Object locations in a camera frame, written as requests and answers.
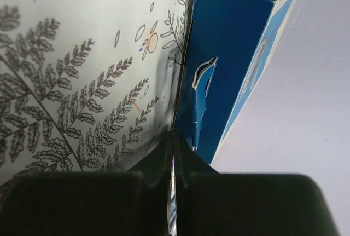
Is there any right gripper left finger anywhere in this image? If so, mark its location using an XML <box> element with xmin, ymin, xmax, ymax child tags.
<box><xmin>1</xmin><ymin>131</ymin><xmax>174</xmax><ymax>235</ymax></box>

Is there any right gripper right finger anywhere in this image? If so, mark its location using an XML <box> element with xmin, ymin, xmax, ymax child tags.
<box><xmin>172</xmin><ymin>130</ymin><xmax>339</xmax><ymax>235</ymax></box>

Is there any blue razor box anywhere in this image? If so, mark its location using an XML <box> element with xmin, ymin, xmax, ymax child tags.
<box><xmin>175</xmin><ymin>0</ymin><xmax>296</xmax><ymax>163</ymax></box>

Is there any floral table mat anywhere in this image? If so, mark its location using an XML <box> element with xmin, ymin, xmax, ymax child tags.
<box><xmin>1</xmin><ymin>0</ymin><xmax>193</xmax><ymax>183</ymax></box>

